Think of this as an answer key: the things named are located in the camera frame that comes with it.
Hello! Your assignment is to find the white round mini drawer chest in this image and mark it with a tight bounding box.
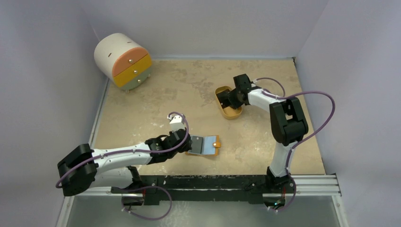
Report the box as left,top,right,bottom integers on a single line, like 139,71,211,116
94,33,152,91

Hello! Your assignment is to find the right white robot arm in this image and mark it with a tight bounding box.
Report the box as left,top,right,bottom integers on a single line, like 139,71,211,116
215,74,309,192

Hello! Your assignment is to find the orange oval tray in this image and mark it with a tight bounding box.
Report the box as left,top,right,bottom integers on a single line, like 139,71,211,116
215,86,243,120

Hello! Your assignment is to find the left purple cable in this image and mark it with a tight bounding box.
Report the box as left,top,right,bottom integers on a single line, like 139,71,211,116
55,112,190,189

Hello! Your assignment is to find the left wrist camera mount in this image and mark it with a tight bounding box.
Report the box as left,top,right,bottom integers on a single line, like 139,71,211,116
167,114,186,131

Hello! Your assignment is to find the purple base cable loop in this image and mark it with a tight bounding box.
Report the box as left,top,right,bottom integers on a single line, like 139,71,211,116
120,184,173,221

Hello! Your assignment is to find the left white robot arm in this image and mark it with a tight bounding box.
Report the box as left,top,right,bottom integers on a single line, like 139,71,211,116
56,129,192,196

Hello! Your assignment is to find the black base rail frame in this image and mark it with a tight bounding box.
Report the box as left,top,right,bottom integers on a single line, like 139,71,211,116
64,165,342,208

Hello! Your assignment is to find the black card stack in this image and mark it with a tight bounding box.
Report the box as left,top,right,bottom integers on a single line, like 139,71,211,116
217,91,231,109

